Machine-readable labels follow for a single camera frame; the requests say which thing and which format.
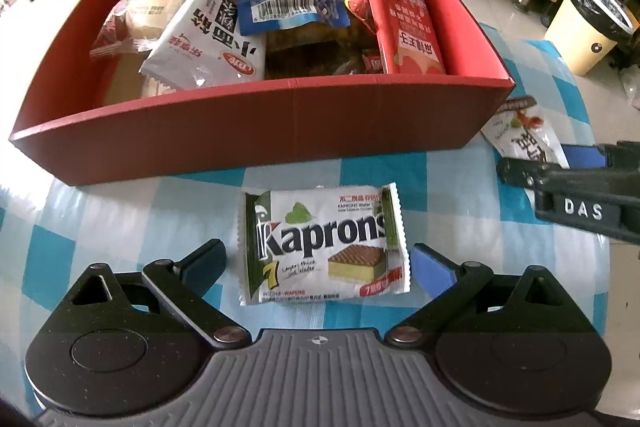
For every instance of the Kaprons wafer packet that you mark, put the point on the Kaprons wafer packet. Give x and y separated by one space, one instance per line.
321 244

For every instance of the red cardboard box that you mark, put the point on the red cardboard box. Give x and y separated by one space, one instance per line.
65 126

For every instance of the red green snack packet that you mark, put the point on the red green snack packet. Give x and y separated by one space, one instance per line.
406 37

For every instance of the white red jerky packet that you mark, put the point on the white red jerky packet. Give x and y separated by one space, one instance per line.
520 130

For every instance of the blue white checkered tablecloth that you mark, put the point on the blue white checkered tablecloth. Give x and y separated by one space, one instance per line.
451 200

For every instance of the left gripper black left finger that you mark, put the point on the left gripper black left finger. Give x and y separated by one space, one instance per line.
180 287

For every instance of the steamed cake bun packet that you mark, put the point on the steamed cake bun packet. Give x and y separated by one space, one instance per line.
134 26

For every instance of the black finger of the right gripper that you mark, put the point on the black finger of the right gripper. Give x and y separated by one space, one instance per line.
555 166

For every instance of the waffle snack clear packet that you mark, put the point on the waffle snack clear packet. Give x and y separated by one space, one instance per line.
317 49

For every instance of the beige trash bin black liner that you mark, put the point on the beige trash bin black liner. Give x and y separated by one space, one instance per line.
584 32

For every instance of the white spicy strips snack bag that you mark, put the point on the white spicy strips snack bag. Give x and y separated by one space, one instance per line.
202 47

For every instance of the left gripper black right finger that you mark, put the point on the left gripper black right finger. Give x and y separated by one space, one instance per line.
451 288

